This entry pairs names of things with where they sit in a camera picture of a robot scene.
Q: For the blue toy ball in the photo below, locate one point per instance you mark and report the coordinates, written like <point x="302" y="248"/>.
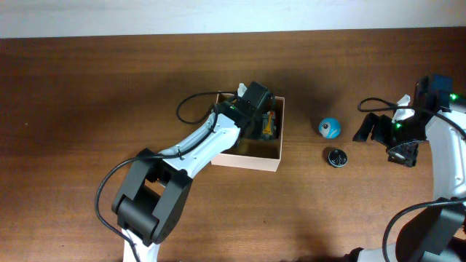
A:
<point x="330" y="128"/>

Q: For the white cardboard box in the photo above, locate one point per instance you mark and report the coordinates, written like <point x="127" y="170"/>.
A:
<point x="264" y="155"/>

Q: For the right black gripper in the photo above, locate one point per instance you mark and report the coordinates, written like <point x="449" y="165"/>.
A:
<point x="406" y="156"/>

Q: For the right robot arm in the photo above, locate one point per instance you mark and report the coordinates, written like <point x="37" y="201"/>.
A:
<point x="425" y="231"/>

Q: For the red grey toy car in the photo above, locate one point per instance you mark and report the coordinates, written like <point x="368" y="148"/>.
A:
<point x="268" y="129"/>

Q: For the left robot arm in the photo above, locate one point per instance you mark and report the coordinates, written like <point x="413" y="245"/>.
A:
<point x="151" y="199"/>

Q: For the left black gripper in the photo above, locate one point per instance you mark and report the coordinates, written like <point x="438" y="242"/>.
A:
<point x="258" y="128"/>

